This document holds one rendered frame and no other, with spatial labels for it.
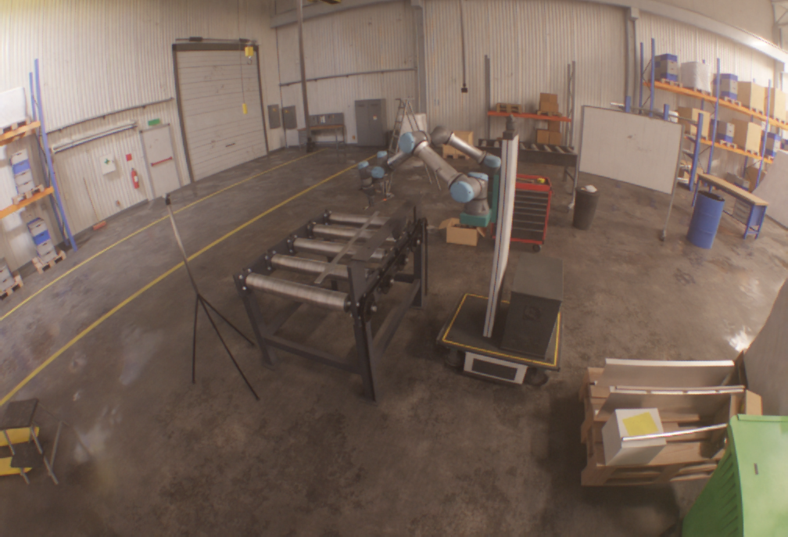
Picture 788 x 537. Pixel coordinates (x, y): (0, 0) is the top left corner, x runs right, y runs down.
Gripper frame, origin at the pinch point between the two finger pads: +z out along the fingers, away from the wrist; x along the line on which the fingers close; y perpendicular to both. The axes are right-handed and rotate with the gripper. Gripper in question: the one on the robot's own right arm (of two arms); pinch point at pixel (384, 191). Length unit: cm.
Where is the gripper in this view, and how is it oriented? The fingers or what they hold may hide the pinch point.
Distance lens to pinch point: 254.6
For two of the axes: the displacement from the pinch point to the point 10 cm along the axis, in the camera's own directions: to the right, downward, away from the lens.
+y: 7.4, 2.6, -6.1
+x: 6.7, -3.5, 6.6
